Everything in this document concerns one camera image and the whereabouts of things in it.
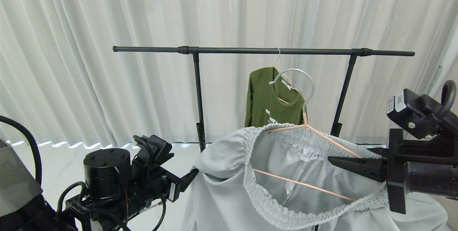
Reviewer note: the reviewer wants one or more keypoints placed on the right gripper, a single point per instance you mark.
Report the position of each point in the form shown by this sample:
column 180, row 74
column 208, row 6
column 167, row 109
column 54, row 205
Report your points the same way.
column 429, row 177

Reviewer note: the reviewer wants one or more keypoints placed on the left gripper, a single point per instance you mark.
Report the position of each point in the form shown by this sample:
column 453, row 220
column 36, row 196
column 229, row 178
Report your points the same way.
column 154, row 188

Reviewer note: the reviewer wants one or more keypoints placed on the green shirt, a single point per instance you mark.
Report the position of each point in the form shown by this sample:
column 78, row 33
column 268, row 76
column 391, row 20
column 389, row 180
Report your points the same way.
column 261, row 98

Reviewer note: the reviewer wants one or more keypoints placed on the pink clothes hanger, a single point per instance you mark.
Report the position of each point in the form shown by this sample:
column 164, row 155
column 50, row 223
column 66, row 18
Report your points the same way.
column 290, row 81
column 305, row 118

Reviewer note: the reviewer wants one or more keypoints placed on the pale grey shorts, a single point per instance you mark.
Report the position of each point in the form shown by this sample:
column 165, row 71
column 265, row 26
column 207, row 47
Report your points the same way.
column 222, row 195

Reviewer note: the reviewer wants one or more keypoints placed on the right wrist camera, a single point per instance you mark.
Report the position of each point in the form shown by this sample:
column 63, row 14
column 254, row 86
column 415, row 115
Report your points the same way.
column 415, row 112

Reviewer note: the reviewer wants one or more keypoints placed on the white curtain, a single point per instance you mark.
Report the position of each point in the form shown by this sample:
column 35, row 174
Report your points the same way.
column 107, row 44

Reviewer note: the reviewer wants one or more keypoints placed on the black clothes rack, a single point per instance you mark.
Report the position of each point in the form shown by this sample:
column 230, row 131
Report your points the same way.
column 232, row 50

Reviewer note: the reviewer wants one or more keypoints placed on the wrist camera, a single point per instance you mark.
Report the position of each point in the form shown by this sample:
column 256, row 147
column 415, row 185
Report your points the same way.
column 415, row 112
column 157, row 150

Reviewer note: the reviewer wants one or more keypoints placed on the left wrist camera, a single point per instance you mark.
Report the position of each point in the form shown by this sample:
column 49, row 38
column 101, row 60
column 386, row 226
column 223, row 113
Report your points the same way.
column 157, row 150

